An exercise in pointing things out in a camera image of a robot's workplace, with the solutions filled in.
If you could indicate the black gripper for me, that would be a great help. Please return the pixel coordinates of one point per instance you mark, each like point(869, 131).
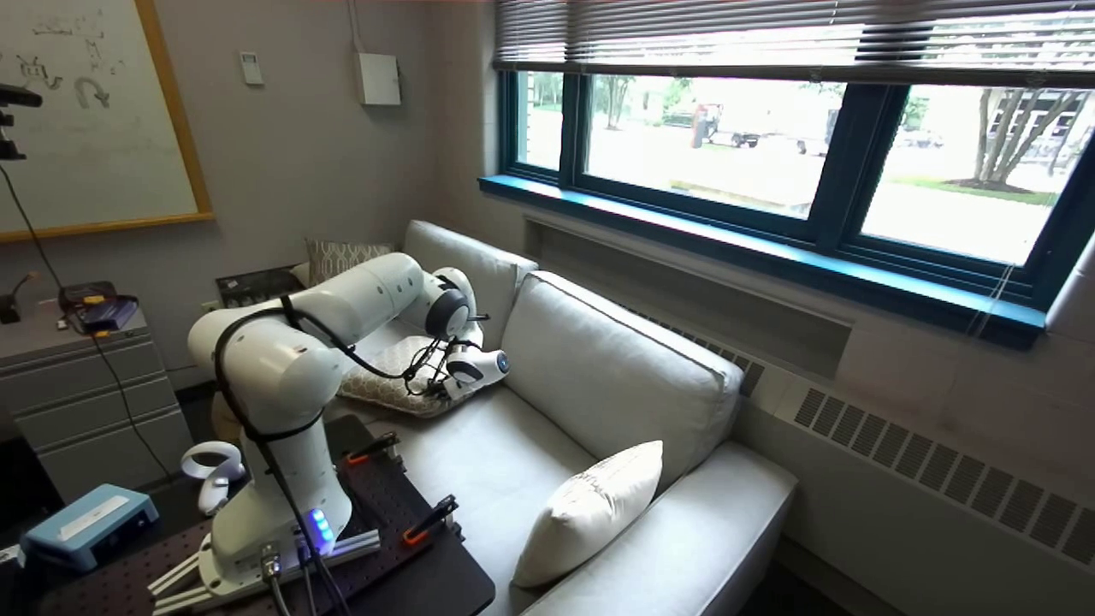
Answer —
point(455, 377)

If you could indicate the beige geometric patterned pillow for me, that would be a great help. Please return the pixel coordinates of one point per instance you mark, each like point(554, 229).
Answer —
point(387, 394)

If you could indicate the small cream pillow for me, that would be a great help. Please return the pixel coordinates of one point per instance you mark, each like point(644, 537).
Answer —
point(585, 516)

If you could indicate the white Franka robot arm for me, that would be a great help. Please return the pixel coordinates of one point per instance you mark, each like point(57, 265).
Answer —
point(268, 377)

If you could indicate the white lattice patterned pillow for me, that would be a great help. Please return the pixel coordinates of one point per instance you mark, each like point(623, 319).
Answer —
point(337, 258)

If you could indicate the gray sofa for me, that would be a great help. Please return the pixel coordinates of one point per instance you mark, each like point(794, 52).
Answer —
point(707, 537)

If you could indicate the black orange clamp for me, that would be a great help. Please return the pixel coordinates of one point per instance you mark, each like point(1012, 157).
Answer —
point(431, 517)
point(372, 450)

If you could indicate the black robot table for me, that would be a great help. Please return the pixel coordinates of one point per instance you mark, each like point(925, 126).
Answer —
point(431, 582)

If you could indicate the white VR controller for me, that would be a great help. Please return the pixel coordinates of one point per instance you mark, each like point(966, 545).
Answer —
point(213, 494)

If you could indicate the black orange small box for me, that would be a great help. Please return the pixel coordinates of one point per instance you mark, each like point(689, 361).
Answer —
point(96, 311)

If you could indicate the gray drawer cabinet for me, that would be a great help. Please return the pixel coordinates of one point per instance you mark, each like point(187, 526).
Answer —
point(81, 398)

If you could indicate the blue box device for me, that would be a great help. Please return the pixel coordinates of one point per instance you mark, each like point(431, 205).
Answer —
point(85, 529)

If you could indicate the wood framed whiteboard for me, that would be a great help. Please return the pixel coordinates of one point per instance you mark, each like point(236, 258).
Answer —
point(91, 126)

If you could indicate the small black stand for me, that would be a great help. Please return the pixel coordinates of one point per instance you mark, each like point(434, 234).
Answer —
point(9, 303)

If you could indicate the window blinds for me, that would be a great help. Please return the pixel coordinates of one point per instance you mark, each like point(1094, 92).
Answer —
point(797, 35)

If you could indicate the radiator vent grille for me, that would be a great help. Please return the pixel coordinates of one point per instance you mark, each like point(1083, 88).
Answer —
point(944, 468)

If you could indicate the tree outside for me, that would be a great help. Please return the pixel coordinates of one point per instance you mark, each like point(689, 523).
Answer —
point(1005, 142)

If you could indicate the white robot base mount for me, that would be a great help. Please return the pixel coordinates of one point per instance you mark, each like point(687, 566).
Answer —
point(201, 577)

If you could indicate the white wall box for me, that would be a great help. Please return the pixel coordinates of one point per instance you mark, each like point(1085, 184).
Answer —
point(379, 79)

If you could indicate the white wall switch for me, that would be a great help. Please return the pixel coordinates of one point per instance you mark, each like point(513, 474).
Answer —
point(251, 71)

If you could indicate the teal window frame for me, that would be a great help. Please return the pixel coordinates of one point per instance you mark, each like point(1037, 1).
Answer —
point(845, 159)

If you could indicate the black camera on stand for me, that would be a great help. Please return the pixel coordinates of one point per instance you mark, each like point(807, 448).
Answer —
point(15, 97)

